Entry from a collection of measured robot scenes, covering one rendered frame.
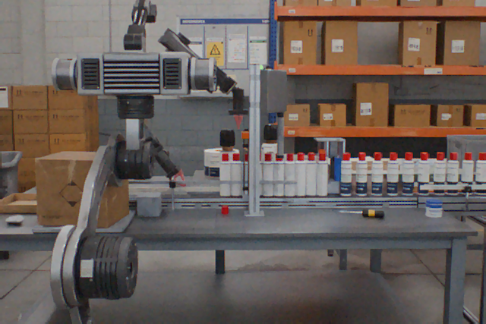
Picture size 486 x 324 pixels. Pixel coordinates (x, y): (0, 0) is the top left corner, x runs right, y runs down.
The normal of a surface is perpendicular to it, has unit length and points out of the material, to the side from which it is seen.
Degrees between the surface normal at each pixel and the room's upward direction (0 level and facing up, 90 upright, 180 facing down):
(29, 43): 90
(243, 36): 90
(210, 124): 90
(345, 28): 89
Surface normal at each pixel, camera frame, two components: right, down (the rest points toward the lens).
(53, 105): 0.08, 0.12
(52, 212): -0.16, 0.11
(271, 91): 0.83, 0.06
